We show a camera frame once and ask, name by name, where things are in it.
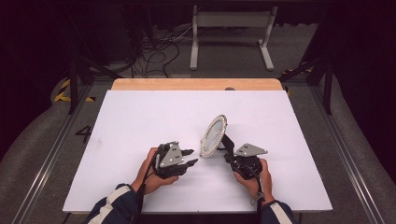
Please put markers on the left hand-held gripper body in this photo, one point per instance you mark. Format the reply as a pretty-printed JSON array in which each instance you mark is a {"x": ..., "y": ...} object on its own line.
[{"x": 170, "y": 160}]

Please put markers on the aluminium floor rail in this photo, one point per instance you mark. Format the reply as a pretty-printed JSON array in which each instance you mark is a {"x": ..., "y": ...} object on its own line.
[
  {"x": 348, "y": 158},
  {"x": 46, "y": 161}
]

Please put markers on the white metal stand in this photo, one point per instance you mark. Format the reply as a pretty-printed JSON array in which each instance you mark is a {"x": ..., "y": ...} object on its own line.
[{"x": 232, "y": 19}]

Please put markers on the wooden table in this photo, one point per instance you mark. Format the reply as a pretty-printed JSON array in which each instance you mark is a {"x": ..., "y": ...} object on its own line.
[{"x": 196, "y": 84}]

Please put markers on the white plate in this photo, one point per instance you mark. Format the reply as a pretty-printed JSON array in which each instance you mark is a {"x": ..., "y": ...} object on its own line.
[{"x": 214, "y": 135}]

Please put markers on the yellow black floor tape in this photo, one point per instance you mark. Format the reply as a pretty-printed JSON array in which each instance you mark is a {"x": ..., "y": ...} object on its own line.
[{"x": 62, "y": 93}]

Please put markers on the person's left hand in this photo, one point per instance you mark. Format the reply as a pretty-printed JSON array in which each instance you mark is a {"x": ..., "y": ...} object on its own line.
[{"x": 151, "y": 180}]

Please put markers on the person's right hand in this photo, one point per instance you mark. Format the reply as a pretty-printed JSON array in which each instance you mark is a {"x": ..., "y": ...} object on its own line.
[{"x": 260, "y": 183}]

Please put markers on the black metal stand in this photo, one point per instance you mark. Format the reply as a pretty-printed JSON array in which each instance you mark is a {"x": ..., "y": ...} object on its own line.
[
  {"x": 325, "y": 74},
  {"x": 74, "y": 77}
]

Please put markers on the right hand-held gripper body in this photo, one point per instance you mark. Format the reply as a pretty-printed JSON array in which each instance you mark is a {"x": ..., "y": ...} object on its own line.
[{"x": 247, "y": 160}]

